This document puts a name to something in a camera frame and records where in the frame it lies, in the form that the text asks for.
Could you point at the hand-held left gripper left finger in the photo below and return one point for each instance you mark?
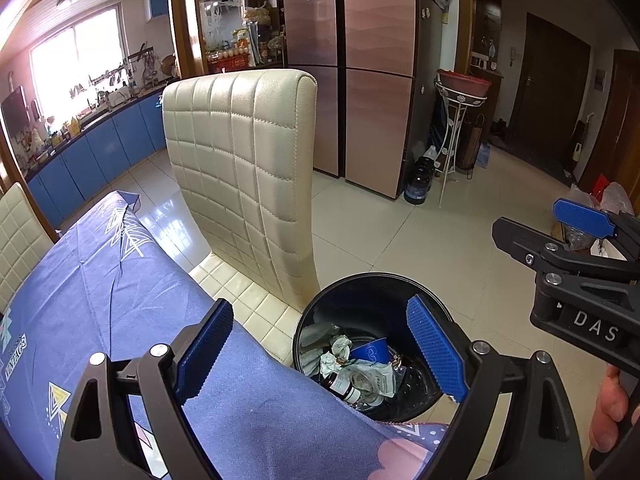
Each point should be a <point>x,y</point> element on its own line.
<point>205,347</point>

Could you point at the black wall screen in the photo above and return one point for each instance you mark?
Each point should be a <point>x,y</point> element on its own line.
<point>12,110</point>

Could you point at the pink refrigerator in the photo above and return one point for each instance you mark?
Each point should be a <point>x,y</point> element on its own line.
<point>380,85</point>

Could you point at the brown medicine bottle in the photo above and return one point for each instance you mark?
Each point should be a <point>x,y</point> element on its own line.
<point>337,385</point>

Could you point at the blue printed tablecloth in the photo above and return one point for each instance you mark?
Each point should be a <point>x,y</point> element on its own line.
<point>125,285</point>

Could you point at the blue wall cabinet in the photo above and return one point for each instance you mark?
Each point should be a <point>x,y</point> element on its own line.
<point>156,0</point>

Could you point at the clear plastic bag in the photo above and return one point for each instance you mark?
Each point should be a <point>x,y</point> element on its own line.
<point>617,199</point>

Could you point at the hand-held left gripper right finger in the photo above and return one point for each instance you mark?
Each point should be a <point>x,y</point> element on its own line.
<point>437,345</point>

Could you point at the wooden pantry shelf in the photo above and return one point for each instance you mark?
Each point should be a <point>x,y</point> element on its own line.
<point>182,20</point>

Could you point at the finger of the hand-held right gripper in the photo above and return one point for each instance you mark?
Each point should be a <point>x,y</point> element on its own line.
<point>582,216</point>
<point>515,237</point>

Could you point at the white green milk pouch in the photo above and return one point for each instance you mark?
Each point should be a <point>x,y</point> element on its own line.
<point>377,377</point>

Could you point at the red basin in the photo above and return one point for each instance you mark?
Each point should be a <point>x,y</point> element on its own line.
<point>465,85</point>

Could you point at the dark wooden door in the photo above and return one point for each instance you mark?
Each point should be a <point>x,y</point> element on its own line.
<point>550,95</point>

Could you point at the beige wrapper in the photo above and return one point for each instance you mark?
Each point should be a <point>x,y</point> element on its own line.
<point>336,358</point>

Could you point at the dark water jug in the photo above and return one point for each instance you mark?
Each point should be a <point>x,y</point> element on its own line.
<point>417,185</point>

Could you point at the blue cup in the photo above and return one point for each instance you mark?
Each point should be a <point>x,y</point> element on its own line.
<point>371,352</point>

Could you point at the cream quilted chair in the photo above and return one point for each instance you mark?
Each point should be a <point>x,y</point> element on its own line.
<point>20,245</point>
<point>235,160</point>

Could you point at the white metal plant stand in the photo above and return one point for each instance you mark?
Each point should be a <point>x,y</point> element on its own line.
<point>450,135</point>

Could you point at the blue kitchen cabinets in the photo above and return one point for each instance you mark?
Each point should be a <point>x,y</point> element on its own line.
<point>100,155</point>

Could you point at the black trash bin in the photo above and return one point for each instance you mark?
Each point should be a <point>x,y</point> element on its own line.
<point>350,300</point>

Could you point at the person's right hand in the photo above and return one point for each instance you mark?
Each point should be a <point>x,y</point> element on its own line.
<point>607,410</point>

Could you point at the round ceiling lamp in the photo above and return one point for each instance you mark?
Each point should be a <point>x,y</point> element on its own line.
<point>69,0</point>

